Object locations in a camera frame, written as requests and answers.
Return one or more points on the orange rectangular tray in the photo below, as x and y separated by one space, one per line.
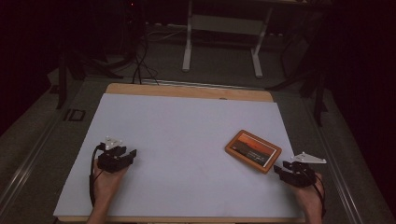
253 151

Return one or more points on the black metal stand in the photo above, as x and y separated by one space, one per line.
62 81
319 93

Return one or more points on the metal floor rail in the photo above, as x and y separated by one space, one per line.
337 174
28 161
199 84

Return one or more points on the person's left hand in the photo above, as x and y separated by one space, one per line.
107 183

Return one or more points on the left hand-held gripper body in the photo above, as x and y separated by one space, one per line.
109 161

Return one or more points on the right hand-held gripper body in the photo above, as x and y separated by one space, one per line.
299 177

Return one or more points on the white metal table frame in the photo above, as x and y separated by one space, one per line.
225 25

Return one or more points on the person's right hand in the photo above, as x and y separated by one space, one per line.
311 196

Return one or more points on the white table mat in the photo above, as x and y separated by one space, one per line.
186 140

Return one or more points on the wooden table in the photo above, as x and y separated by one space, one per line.
186 90

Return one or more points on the black floor plate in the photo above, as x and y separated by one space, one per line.
74 115

